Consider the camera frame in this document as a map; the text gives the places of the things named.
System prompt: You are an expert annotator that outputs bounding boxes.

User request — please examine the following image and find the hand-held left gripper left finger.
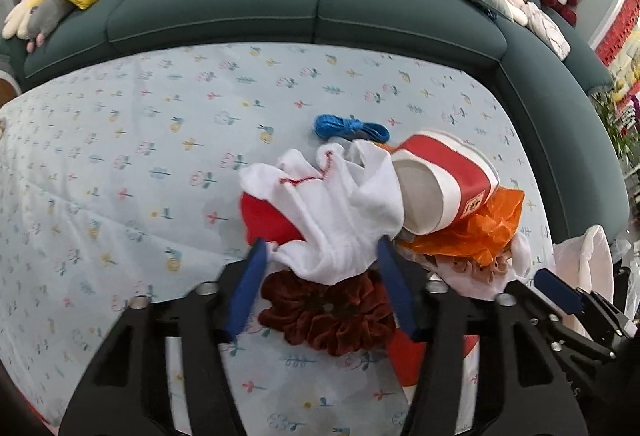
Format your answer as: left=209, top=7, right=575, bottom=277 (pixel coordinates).
left=59, top=238, right=271, bottom=436

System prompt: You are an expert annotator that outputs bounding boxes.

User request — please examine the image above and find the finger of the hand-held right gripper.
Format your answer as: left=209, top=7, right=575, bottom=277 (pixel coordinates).
left=510, top=283, right=618, bottom=362
left=534, top=268, right=638, bottom=339

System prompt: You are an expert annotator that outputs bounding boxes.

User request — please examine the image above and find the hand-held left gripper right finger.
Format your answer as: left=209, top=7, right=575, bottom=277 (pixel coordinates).
left=376, top=238, right=588, bottom=436

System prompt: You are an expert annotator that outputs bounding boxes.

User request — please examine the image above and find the trash bin with white bag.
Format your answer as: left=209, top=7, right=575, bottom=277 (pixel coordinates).
left=552, top=225, right=615, bottom=337

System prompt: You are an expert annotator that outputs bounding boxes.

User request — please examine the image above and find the red paper piece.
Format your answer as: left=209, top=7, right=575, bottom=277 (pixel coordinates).
left=387, top=330, right=481, bottom=388
left=240, top=193, right=301, bottom=247

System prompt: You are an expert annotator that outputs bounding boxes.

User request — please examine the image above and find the white cloth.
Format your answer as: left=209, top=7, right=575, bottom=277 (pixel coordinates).
left=239, top=138, right=405, bottom=287

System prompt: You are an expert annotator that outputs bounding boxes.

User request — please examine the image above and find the orange plastic bag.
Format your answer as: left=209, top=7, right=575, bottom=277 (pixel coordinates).
left=397, top=188, right=526, bottom=269

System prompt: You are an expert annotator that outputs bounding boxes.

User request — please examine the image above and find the red and white paper cup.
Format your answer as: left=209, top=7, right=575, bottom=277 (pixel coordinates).
left=391, top=130, right=500, bottom=237

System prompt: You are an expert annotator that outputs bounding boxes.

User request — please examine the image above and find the blue measuring tape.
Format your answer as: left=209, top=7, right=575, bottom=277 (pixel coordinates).
left=314, top=113, right=391, bottom=144

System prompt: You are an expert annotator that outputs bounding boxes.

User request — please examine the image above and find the dark red velvet scrunchie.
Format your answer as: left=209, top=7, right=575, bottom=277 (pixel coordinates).
left=257, top=268, right=396, bottom=357

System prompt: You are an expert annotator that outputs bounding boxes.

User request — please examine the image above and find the pink scrunchie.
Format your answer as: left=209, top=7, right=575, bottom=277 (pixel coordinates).
left=437, top=256, right=513, bottom=289

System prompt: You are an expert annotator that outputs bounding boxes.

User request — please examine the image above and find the potted orchid plant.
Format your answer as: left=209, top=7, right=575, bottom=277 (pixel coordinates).
left=590, top=86, right=640, bottom=167

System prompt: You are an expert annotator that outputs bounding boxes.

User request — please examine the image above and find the floral printed tablecloth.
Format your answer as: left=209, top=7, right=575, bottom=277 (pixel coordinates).
left=0, top=42, right=556, bottom=436

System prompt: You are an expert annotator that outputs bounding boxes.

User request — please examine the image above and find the white marbled cushion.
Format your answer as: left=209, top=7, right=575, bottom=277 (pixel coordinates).
left=522, top=2, right=571, bottom=61

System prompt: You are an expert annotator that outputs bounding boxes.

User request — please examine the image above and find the dark green sofa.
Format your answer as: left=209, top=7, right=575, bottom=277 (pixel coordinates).
left=0, top=0, right=631, bottom=241

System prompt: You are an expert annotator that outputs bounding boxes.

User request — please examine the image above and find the grey and white plush toy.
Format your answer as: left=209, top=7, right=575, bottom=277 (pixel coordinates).
left=1, top=0, right=71, bottom=54

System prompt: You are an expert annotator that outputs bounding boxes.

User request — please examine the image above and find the red wall decoration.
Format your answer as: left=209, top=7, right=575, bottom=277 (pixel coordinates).
left=595, top=0, right=640, bottom=66

